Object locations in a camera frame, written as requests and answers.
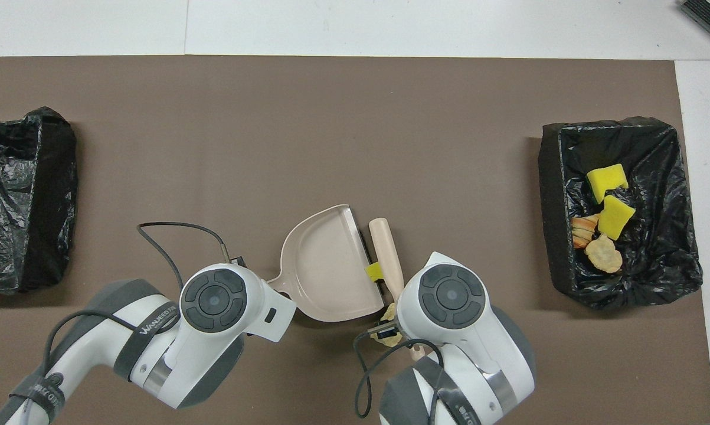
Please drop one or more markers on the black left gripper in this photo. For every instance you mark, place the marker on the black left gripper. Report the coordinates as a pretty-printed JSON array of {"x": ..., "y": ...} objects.
[{"x": 239, "y": 261}]

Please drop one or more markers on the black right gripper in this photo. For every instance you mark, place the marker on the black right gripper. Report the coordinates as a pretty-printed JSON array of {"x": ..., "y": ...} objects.
[{"x": 384, "y": 332}]

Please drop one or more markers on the pale greenish foam chunk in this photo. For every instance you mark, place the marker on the pale greenish foam chunk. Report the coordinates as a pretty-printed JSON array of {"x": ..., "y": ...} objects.
[{"x": 392, "y": 311}]

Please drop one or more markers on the small yellow sponge wedge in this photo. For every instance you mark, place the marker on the small yellow sponge wedge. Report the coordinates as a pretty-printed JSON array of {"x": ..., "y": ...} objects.
[{"x": 373, "y": 272}]

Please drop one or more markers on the beige brush black bristles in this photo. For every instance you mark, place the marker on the beige brush black bristles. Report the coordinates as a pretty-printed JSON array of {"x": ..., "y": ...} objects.
[{"x": 387, "y": 248}]

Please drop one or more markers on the beige plastic dustpan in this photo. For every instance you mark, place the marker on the beige plastic dustpan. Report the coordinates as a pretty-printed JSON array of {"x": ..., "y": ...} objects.
[{"x": 325, "y": 265}]

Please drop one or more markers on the orange striped croissant toy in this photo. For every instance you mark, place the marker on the orange striped croissant toy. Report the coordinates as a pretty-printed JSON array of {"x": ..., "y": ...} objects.
[{"x": 585, "y": 231}]

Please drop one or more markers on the pale beige foam chunk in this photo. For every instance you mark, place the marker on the pale beige foam chunk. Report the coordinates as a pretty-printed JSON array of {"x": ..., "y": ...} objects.
[{"x": 604, "y": 255}]

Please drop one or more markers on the yellow sponge piece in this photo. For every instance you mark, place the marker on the yellow sponge piece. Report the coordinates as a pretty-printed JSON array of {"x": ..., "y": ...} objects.
[
  {"x": 616, "y": 216},
  {"x": 607, "y": 182}
]

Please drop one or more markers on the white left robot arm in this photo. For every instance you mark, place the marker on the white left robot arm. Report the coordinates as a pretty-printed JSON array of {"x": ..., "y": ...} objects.
[{"x": 213, "y": 301}]

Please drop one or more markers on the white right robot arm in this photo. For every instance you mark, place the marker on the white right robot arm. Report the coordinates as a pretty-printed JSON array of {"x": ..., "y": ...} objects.
[{"x": 455, "y": 301}]

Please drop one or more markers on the bin lined black bag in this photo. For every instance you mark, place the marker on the bin lined black bag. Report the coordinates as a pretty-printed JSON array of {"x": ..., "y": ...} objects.
[
  {"x": 48, "y": 248},
  {"x": 655, "y": 236}
]

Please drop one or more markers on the brown paper table mat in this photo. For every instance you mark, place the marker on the brown paper table mat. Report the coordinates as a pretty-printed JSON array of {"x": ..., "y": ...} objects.
[{"x": 360, "y": 94}]

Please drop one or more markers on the dark grey ribbed object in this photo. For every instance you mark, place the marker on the dark grey ribbed object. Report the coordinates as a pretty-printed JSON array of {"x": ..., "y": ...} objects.
[{"x": 709, "y": 16}]

